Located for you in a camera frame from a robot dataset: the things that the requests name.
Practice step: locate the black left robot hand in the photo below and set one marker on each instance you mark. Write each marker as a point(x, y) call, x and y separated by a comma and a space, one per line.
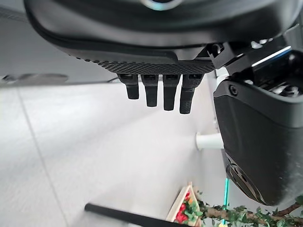
point(151, 33)

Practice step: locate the white table leg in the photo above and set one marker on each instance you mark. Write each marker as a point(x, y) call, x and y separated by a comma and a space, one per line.
point(208, 141)

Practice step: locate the teal green pole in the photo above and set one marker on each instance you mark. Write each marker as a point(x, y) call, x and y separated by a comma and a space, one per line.
point(226, 195)

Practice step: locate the wooden planter with red flowers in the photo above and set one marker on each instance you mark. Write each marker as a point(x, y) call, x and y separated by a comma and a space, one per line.
point(185, 208)

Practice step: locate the black rod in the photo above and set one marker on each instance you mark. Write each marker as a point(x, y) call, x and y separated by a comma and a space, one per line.
point(132, 216)

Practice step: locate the green leafy branch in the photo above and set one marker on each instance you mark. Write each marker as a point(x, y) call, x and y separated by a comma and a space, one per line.
point(248, 216)

